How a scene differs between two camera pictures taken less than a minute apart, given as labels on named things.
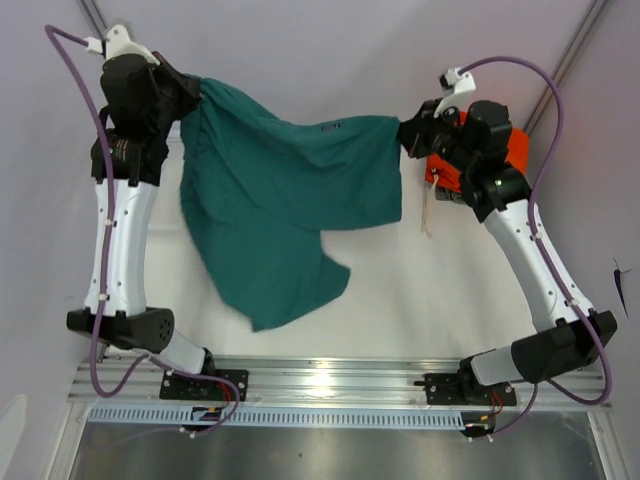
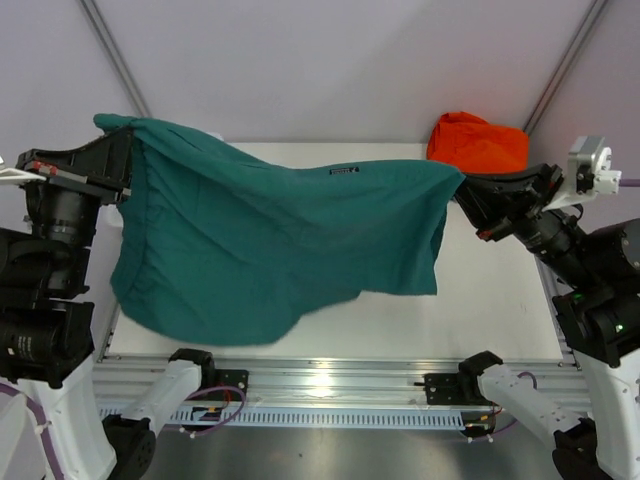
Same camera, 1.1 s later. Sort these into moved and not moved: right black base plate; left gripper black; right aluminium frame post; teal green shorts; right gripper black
Moved: teal green shorts; right gripper black; left gripper black
Not moved: right aluminium frame post; right black base plate
